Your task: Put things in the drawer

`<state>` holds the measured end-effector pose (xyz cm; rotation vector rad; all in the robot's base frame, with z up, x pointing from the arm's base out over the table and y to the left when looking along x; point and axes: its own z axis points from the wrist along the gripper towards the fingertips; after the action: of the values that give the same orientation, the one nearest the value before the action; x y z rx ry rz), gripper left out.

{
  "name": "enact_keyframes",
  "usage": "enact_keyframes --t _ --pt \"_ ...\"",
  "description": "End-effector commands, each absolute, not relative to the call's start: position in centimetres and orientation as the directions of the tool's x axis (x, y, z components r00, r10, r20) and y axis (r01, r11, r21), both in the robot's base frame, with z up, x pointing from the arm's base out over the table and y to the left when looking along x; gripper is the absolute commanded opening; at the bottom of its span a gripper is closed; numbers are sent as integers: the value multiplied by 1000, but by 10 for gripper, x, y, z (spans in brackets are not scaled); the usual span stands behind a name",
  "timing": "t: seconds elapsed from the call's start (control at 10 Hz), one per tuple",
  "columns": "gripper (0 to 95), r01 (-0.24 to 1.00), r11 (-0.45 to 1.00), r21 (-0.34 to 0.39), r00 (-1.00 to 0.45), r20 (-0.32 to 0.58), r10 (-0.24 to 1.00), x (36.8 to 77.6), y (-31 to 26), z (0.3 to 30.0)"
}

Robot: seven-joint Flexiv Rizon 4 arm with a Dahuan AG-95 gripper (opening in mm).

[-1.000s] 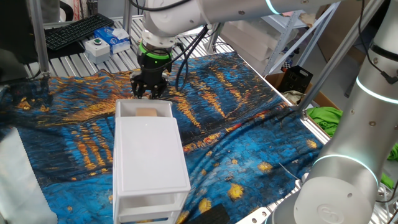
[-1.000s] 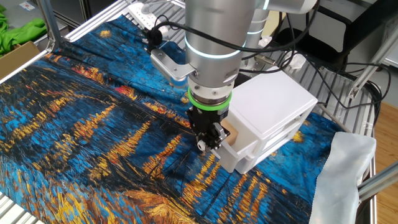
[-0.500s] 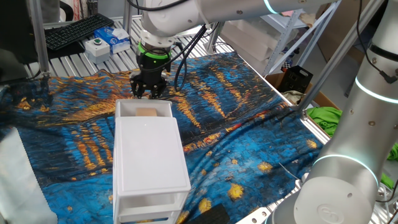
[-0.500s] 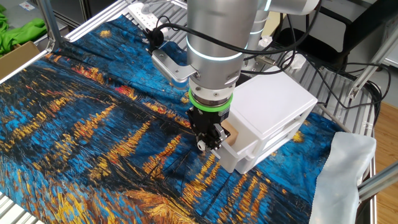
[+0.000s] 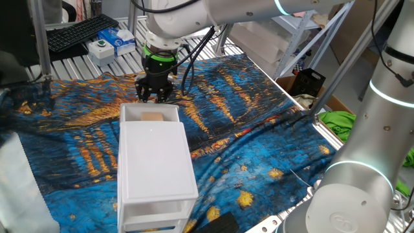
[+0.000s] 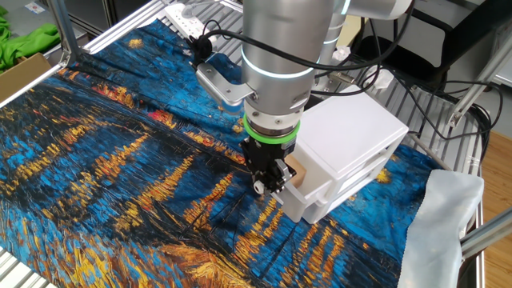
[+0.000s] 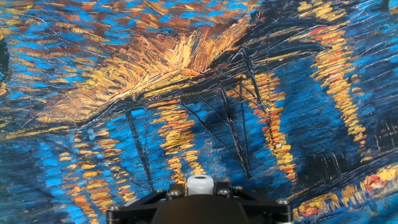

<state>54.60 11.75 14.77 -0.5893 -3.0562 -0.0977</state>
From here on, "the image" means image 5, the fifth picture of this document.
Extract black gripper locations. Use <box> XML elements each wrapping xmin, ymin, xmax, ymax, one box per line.
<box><xmin>135</xmin><ymin>57</ymin><xmax>177</xmax><ymax>104</ymax></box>

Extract wooden cube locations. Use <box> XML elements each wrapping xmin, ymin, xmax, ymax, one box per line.
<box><xmin>140</xmin><ymin>111</ymin><xmax>164</xmax><ymax>122</ymax></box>

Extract white plastic drawer cabinet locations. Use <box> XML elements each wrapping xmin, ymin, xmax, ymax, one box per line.
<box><xmin>116</xmin><ymin>120</ymin><xmax>200</xmax><ymax>233</ymax></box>

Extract blue tissue box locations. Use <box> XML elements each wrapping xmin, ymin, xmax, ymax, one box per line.
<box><xmin>97</xmin><ymin>27</ymin><xmax>136</xmax><ymax>56</ymax></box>

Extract white button box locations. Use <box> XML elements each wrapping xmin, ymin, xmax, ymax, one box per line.
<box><xmin>87</xmin><ymin>39</ymin><xmax>116</xmax><ymax>67</ymax></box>

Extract black keyboard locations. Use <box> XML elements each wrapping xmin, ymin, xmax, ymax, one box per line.
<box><xmin>46</xmin><ymin>13</ymin><xmax>120</xmax><ymax>54</ymax></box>

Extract starry night painted tablecloth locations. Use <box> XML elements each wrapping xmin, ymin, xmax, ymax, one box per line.
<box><xmin>0</xmin><ymin>53</ymin><xmax>339</xmax><ymax>233</ymax></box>

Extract white foam boxes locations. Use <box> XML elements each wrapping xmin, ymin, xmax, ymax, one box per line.
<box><xmin>228</xmin><ymin>21</ymin><xmax>301</xmax><ymax>77</ymax></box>

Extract black plastic crate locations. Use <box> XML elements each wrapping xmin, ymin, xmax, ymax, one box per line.
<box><xmin>289</xmin><ymin>67</ymin><xmax>327</xmax><ymax>98</ymax></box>

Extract grey metal shelf rack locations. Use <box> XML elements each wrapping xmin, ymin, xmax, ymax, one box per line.
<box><xmin>215</xmin><ymin>9</ymin><xmax>353</xmax><ymax>80</ymax></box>

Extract cardboard box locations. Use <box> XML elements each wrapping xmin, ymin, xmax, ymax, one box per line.
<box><xmin>274</xmin><ymin>74</ymin><xmax>355</xmax><ymax>146</ymax></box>

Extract green cloth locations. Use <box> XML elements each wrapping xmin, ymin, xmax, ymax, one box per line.
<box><xmin>318</xmin><ymin>110</ymin><xmax>414</xmax><ymax>197</ymax></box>

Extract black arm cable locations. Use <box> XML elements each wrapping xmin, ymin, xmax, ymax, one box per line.
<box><xmin>142</xmin><ymin>25</ymin><xmax>229</xmax><ymax>97</ymax></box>

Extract aluminium frame strut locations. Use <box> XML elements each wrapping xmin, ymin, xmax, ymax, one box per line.
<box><xmin>127</xmin><ymin>0</ymin><xmax>140</xmax><ymax>32</ymax></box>
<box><xmin>27</xmin><ymin>0</ymin><xmax>52</xmax><ymax>82</ymax></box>
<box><xmin>307</xmin><ymin>0</ymin><xmax>402</xmax><ymax>118</ymax></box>

